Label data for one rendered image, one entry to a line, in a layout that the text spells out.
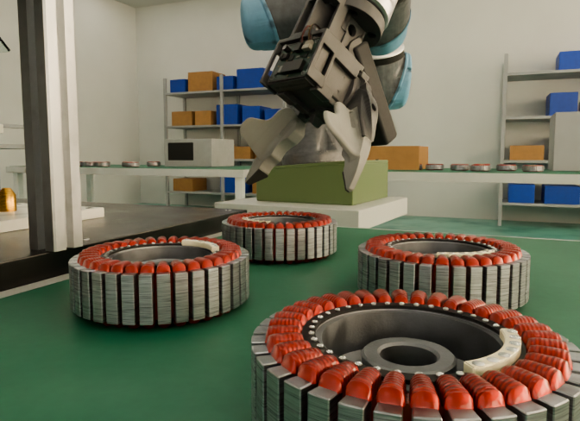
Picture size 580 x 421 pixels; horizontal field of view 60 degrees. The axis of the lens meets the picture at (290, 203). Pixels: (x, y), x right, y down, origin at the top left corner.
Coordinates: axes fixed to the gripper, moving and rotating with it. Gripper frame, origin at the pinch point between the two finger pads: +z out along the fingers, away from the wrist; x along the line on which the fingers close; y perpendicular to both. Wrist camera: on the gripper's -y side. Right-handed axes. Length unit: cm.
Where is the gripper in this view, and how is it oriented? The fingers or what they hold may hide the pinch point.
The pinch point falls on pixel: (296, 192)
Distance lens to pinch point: 50.3
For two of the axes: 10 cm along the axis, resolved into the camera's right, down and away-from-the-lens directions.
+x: 6.6, 0.7, -7.5
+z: -3.8, 8.9, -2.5
